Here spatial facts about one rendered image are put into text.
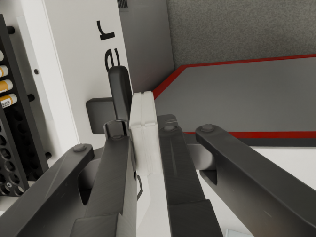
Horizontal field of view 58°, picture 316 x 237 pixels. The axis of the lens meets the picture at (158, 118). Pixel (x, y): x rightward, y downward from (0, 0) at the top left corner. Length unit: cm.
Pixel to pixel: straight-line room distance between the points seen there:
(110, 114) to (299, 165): 25
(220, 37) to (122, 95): 91
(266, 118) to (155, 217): 24
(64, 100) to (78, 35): 5
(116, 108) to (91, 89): 3
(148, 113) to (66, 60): 8
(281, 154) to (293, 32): 77
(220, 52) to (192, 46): 11
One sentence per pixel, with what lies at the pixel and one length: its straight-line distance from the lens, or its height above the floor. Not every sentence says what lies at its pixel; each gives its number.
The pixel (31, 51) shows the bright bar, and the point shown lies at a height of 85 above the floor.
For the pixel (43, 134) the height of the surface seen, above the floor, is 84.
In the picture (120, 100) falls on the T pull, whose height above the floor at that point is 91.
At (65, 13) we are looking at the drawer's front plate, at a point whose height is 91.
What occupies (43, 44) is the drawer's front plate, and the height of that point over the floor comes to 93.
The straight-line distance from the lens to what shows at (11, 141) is 31.
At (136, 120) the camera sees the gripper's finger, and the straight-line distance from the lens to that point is 15.
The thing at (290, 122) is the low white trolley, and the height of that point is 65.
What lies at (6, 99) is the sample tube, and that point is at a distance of 31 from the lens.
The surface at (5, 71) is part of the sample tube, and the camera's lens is 31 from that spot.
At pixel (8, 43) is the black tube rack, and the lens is 31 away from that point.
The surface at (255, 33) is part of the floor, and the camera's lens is 109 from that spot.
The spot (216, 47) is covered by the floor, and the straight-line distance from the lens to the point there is 111.
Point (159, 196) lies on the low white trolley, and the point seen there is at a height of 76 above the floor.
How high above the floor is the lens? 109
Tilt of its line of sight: 62 degrees down
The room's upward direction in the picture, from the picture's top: 141 degrees counter-clockwise
